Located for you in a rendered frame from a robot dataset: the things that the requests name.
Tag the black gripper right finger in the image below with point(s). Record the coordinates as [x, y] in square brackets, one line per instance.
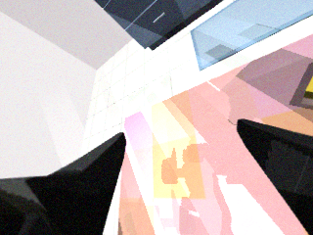
[286, 157]

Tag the yellow block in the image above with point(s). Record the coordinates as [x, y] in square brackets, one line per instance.
[309, 91]

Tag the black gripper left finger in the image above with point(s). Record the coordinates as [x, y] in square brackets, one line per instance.
[74, 200]

